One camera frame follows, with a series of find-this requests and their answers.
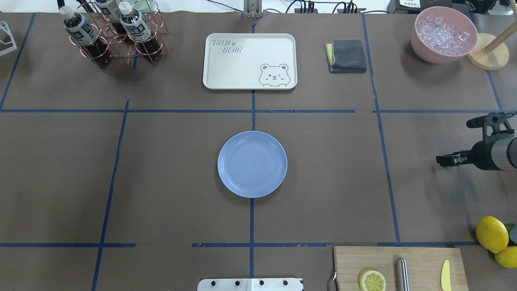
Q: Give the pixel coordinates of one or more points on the half lemon slice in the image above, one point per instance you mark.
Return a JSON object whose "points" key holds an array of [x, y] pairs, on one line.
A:
{"points": [[372, 280]]}

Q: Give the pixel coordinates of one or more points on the wooden cutting board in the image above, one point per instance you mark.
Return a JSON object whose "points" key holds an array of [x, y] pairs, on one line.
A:
{"points": [[424, 266]]}

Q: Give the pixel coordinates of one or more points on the small yellow lemon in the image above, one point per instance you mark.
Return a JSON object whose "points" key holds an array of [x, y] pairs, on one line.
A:
{"points": [[507, 258]]}

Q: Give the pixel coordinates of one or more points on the dark tea bottle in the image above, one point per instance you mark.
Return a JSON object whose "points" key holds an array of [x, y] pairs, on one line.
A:
{"points": [[112, 13], [85, 36], [136, 26]]}

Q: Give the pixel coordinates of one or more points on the green lime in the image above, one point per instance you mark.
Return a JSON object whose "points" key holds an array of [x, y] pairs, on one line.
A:
{"points": [[512, 233]]}

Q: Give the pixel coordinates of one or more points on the yellow plastic knife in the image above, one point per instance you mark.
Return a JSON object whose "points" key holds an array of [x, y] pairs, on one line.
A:
{"points": [[445, 276]]}

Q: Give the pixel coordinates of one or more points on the dark tea bottle left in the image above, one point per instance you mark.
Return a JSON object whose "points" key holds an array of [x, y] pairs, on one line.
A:
{"points": [[85, 36]]}

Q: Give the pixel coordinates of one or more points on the pink bowl of ice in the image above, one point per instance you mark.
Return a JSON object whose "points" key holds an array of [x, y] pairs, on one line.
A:
{"points": [[442, 35]]}

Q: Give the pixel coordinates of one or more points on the large yellow lemon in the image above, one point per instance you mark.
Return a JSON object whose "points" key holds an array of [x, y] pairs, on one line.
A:
{"points": [[492, 234]]}

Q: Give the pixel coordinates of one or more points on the dark tea bottle middle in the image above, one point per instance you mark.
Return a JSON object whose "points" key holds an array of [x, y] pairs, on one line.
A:
{"points": [[112, 13]]}

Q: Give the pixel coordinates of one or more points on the copper wire bottle rack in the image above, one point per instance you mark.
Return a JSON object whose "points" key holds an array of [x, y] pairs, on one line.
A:
{"points": [[118, 48]]}

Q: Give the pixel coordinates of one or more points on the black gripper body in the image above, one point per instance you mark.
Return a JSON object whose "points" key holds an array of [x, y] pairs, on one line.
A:
{"points": [[482, 155]]}

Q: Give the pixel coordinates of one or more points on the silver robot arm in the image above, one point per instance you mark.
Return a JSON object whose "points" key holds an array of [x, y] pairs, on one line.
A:
{"points": [[495, 155]]}

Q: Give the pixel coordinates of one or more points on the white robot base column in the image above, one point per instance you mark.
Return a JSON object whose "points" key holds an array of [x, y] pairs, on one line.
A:
{"points": [[251, 284]]}

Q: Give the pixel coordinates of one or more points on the dark tea bottle right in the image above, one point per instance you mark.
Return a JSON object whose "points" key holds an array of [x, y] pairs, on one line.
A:
{"points": [[136, 26]]}

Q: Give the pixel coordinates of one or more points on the mint green bowl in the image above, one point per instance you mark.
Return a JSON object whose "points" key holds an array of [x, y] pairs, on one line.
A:
{"points": [[144, 6]]}

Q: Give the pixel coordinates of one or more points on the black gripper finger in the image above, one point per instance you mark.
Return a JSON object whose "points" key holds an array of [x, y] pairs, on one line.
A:
{"points": [[453, 160]]}

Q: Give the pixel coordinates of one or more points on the grey folded cloth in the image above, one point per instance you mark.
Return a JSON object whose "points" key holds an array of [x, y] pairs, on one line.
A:
{"points": [[345, 56]]}

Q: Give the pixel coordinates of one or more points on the cream bear serving tray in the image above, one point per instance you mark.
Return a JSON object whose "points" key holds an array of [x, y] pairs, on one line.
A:
{"points": [[247, 61]]}

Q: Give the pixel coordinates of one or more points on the blue plastic plate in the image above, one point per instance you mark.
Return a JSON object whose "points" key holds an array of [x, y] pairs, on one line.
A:
{"points": [[252, 164]]}

